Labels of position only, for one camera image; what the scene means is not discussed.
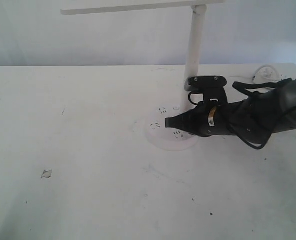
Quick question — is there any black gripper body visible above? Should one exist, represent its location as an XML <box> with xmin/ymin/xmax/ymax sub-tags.
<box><xmin>187</xmin><ymin>102</ymin><xmax>240</xmax><ymax>138</ymax></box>

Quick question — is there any white desk lamp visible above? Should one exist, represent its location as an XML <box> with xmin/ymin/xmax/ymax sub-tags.
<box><xmin>60</xmin><ymin>0</ymin><xmax>223</xmax><ymax>151</ymax></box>

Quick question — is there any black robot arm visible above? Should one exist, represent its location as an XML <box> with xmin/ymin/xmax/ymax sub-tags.
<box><xmin>165</xmin><ymin>76</ymin><xmax>296</xmax><ymax>145</ymax></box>

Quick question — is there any white power strip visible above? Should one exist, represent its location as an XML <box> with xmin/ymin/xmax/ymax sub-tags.
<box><xmin>252</xmin><ymin>65</ymin><xmax>288</xmax><ymax>84</ymax></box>

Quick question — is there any small torn tape scrap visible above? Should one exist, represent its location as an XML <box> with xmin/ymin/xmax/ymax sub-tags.
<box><xmin>40</xmin><ymin>169</ymin><xmax>52</xmax><ymax>179</ymax></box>

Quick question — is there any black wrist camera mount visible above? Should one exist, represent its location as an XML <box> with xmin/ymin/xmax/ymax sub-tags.
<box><xmin>184</xmin><ymin>75</ymin><xmax>228</xmax><ymax>106</ymax></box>

